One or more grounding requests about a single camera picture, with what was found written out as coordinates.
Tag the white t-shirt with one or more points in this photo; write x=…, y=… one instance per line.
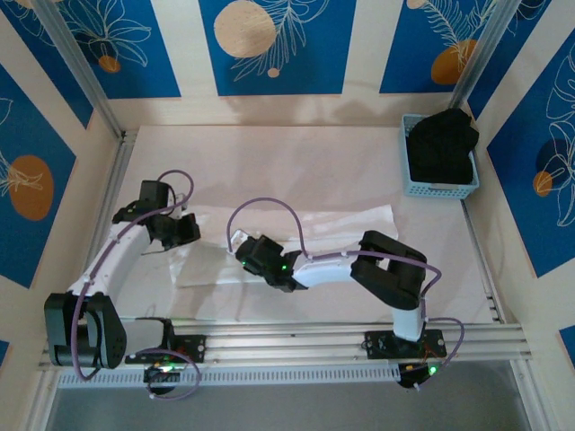
x=332, y=229

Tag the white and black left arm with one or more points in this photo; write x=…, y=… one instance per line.
x=117, y=253

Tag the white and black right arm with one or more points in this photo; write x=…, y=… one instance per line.
x=323, y=271

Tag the black electronics board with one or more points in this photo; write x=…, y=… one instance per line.
x=411, y=378
x=159, y=380

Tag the light blue plastic basket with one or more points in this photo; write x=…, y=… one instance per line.
x=442, y=190

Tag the black cloth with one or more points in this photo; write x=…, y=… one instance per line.
x=442, y=143

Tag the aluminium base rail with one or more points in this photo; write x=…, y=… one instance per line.
x=292, y=345

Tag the aluminium frame post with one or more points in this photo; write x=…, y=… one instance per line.
x=76, y=58
x=480, y=49

